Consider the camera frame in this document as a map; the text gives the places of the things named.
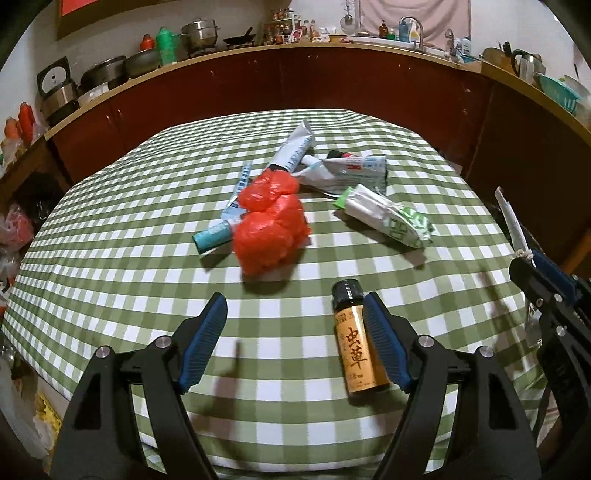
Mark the red lower kitchen cabinets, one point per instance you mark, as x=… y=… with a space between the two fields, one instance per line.
x=504 y=133

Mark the red upper cabinets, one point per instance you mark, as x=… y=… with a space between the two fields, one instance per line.
x=73 y=15

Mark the pink plastic bag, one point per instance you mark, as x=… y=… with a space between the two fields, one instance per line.
x=16 y=229

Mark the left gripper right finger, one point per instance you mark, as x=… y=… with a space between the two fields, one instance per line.
x=491 y=436

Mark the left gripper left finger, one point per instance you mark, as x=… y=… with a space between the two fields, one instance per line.
x=99 y=436

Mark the pink window curtain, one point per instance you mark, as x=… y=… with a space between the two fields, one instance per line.
x=436 y=17

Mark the teal plastic basket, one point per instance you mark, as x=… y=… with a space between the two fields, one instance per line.
x=563 y=95

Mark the red tube black cap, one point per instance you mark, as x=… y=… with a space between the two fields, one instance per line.
x=338 y=154

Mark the dark cooking pot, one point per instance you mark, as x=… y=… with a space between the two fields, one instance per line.
x=142 y=62

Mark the amber bottle black cap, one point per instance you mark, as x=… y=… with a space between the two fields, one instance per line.
x=363 y=371

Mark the kitchen faucet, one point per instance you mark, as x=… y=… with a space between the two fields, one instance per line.
x=411 y=31

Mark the steel stock pot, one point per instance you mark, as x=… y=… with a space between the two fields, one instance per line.
x=200 y=34

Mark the white blue-lettered tube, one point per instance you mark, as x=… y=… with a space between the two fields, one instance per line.
x=293 y=149

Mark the green thermos jug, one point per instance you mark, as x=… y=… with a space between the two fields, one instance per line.
x=166 y=44

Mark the green checkered tablecloth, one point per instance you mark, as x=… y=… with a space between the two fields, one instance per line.
x=115 y=264

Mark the white green package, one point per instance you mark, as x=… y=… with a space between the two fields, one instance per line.
x=399 y=222

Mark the open rice cooker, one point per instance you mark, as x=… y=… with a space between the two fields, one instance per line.
x=58 y=92

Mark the steel electric kettle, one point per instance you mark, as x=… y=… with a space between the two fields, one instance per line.
x=527 y=66

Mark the black wok pan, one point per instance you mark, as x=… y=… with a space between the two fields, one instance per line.
x=244 y=39

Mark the red plastic bag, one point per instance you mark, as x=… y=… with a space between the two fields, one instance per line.
x=274 y=226

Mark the red thermos jug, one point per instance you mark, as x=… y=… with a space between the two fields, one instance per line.
x=147 y=42

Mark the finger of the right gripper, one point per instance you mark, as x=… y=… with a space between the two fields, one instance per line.
x=554 y=274
x=531 y=281

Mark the orange bottle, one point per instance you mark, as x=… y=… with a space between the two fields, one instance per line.
x=26 y=122

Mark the grey lidded pot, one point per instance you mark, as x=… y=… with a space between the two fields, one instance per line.
x=112 y=72

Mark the yellow snack wrapper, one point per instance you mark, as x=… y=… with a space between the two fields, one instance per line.
x=517 y=235

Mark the teal capped tube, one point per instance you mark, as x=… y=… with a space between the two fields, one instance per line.
x=222 y=231

